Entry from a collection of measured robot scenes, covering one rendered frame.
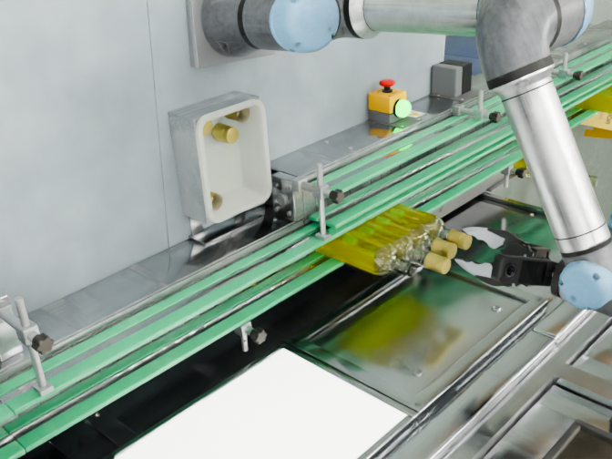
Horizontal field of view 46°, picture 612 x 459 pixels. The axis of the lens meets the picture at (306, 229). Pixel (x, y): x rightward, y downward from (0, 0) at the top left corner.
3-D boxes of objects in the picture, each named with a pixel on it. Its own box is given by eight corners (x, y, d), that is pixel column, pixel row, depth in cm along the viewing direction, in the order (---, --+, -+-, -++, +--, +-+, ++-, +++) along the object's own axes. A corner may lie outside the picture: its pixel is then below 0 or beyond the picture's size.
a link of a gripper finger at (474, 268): (466, 272, 143) (510, 277, 137) (451, 273, 139) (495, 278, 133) (467, 257, 143) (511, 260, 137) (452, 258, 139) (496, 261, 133)
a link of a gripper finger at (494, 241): (474, 230, 142) (513, 254, 137) (459, 230, 138) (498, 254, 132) (481, 217, 141) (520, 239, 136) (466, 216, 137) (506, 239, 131)
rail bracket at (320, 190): (294, 231, 156) (338, 248, 148) (289, 158, 148) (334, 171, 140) (304, 226, 158) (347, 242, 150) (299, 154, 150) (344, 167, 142)
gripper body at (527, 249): (512, 277, 139) (572, 298, 131) (491, 278, 132) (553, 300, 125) (522, 239, 137) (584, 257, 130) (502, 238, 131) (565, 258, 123)
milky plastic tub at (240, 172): (183, 216, 149) (210, 228, 144) (168, 111, 139) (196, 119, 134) (246, 188, 160) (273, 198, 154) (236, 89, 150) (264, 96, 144)
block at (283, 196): (270, 215, 159) (293, 223, 155) (267, 175, 155) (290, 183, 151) (282, 209, 162) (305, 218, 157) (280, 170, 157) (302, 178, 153)
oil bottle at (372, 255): (309, 249, 162) (384, 280, 148) (308, 228, 159) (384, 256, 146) (326, 240, 165) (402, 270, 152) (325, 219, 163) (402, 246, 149)
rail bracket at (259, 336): (212, 340, 148) (257, 365, 139) (208, 311, 145) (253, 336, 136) (227, 331, 150) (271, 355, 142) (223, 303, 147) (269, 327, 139)
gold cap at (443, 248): (430, 256, 154) (447, 262, 151) (431, 241, 153) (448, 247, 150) (440, 249, 156) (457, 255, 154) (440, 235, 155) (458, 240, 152)
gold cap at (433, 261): (423, 270, 149) (441, 277, 146) (423, 255, 148) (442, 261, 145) (433, 264, 151) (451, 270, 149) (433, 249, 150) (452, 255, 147)
